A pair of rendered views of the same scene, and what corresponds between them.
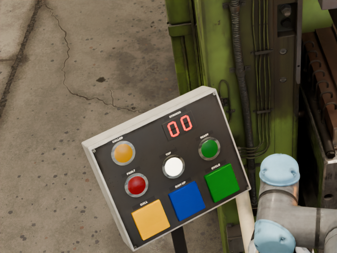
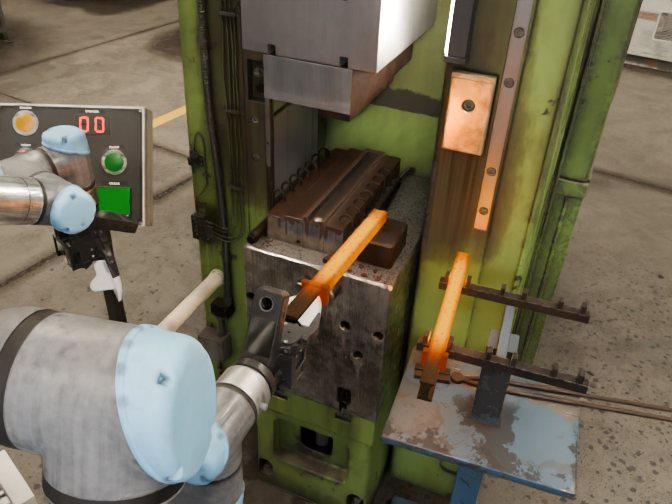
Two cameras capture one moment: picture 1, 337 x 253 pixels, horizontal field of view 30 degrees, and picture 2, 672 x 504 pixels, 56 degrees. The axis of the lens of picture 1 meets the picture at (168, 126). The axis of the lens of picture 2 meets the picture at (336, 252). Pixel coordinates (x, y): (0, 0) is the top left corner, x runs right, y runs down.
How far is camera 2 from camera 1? 1.09 m
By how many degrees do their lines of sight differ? 17
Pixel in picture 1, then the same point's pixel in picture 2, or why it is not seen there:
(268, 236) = not seen: outside the picture
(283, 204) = (28, 157)
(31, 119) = (180, 210)
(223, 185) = (113, 205)
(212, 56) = (188, 99)
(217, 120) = (134, 139)
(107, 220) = (164, 308)
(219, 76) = (195, 126)
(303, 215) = (27, 168)
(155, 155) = not seen: hidden behind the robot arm
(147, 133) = (57, 116)
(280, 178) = (47, 138)
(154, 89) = not seen: hidden behind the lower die
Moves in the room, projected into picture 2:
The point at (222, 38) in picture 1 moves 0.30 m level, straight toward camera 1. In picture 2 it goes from (197, 81) to (110, 121)
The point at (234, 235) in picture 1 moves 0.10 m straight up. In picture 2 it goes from (206, 334) to (204, 310)
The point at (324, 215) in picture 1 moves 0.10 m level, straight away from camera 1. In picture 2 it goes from (42, 174) to (96, 155)
